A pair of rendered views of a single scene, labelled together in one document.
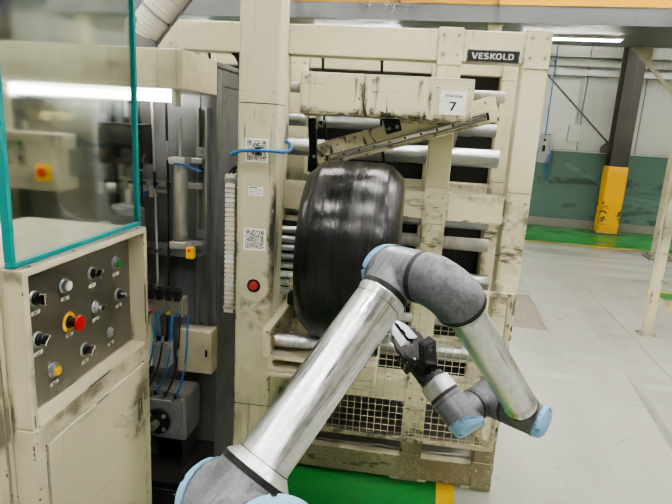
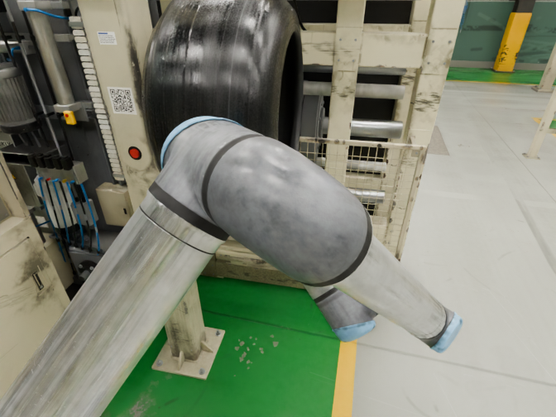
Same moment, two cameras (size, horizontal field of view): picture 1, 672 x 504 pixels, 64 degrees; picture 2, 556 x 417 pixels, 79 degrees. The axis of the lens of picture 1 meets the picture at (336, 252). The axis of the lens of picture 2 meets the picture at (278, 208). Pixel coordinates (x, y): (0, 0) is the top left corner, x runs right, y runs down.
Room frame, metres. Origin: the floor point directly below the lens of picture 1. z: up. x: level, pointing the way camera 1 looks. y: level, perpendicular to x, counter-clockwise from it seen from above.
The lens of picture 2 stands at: (0.81, -0.25, 1.47)
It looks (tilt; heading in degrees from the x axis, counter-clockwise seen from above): 32 degrees down; 5
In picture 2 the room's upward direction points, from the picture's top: straight up
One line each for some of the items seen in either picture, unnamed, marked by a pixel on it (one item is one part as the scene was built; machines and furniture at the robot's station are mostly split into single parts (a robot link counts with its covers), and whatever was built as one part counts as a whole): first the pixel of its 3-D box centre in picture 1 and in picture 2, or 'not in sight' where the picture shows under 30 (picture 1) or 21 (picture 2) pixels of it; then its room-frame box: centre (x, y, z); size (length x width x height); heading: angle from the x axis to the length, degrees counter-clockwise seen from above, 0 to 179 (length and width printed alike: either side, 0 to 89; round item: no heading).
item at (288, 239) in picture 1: (292, 258); not in sight; (2.21, 0.18, 1.05); 0.20 x 0.15 x 0.30; 83
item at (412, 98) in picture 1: (386, 98); not in sight; (2.08, -0.15, 1.71); 0.61 x 0.25 x 0.15; 83
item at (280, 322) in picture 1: (280, 324); not in sight; (1.82, 0.18, 0.90); 0.40 x 0.03 x 0.10; 173
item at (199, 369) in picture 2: not in sight; (189, 347); (1.81, 0.26, 0.02); 0.27 x 0.27 x 0.04; 83
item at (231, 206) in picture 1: (232, 243); (106, 106); (1.79, 0.35, 1.19); 0.05 x 0.04 x 0.48; 173
